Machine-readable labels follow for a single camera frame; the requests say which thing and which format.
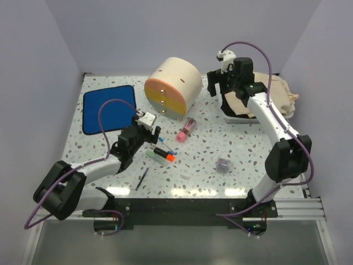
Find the white blue pen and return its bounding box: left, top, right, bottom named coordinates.
left=158, top=137, right=177, bottom=155
left=150, top=144, right=175, bottom=155

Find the green pastel highlighter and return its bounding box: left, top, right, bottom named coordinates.
left=145, top=150, right=169, bottom=167

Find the black orange highlighter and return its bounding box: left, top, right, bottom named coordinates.
left=153, top=147, right=175, bottom=162

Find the grey bottom drawer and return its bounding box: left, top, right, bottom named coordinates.
left=148, top=99, right=186, bottom=119

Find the dark purple pen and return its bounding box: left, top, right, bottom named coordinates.
left=135, top=167, right=149, bottom=191

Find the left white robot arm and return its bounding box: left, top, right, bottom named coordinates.
left=33, top=123, right=161, bottom=220

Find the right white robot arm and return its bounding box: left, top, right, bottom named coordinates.
left=207, top=51, right=312, bottom=217

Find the blue cloth mat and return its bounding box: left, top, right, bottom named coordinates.
left=82, top=85, right=136, bottom=135

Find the black cloth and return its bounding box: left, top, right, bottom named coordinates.
left=224, top=91, right=255, bottom=118

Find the pink pencil case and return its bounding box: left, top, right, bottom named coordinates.
left=176, top=118, right=197, bottom=142

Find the beige round drawer cabinet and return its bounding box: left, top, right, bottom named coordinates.
left=144, top=57, right=202, bottom=115

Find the white tray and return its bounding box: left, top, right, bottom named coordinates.
left=219, top=77, right=293, bottom=124

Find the beige cloth bag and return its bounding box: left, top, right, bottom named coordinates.
left=231, top=75, right=299, bottom=119

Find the clear box of clips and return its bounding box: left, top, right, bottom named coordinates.
left=216, top=158, right=231, bottom=173

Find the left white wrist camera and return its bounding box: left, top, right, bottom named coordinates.
left=137, top=112, right=157, bottom=131

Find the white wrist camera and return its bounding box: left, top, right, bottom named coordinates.
left=216, top=50, right=236, bottom=74
left=137, top=112, right=157, bottom=131

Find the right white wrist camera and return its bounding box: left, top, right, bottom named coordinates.
left=216, top=50, right=236, bottom=74

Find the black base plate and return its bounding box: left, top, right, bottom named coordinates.
left=82, top=198, right=278, bottom=231

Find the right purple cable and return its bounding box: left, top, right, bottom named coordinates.
left=215, top=41, right=315, bottom=238

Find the purple cable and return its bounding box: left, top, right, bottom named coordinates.
left=24, top=99, right=141, bottom=230
left=215, top=41, right=315, bottom=238

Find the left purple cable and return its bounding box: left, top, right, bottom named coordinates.
left=24, top=99, right=141, bottom=230

